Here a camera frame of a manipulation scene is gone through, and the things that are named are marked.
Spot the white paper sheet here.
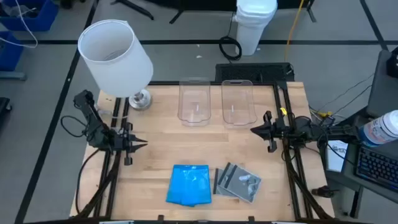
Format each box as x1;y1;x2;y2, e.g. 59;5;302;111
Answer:
325;139;349;173

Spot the black backlit keyboard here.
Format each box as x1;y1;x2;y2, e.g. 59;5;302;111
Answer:
354;146;398;192

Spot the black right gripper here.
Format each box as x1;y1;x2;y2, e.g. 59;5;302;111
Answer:
249;110;282;154

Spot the grey side desk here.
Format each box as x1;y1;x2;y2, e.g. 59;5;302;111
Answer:
366;49;398;118

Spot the thin white cable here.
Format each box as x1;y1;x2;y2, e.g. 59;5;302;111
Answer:
0;0;39;49

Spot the grey floor bar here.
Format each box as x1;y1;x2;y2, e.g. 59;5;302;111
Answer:
0;71;27;81

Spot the dark computer desk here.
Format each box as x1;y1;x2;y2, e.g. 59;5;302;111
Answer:
325;114;398;218

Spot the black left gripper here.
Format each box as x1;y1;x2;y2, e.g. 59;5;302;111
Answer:
109;122;149;166

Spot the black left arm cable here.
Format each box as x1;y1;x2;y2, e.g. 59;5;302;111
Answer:
75;148;102;215

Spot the white trash bin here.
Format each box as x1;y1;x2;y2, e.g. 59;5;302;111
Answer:
231;0;279;57

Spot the black perforated metal box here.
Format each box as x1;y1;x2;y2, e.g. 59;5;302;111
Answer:
215;62;295;83

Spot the black aluminium table frame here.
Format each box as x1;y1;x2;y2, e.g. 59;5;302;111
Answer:
73;80;335;223

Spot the black clamp tool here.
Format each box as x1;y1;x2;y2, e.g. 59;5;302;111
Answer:
312;185;340;198

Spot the black device on desk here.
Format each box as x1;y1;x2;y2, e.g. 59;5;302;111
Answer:
386;46;398;78

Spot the coiled black cable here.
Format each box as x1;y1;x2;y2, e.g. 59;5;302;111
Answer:
218;11;243;62

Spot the black stand leg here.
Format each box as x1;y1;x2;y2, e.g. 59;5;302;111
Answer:
169;0;187;25
110;0;155;21

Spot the blue storage bin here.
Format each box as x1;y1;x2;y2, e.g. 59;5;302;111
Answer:
0;30;25;72
0;0;60;32

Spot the yellow cable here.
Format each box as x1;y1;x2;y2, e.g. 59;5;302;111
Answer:
283;0;305;62

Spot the white wipes canister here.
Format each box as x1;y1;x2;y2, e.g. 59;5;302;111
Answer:
359;109;398;147

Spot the white shade table lamp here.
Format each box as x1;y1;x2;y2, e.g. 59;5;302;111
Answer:
76;19;154;111

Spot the clear plastic bin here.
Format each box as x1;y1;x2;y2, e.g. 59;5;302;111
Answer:
177;77;212;128
221;79;258;129

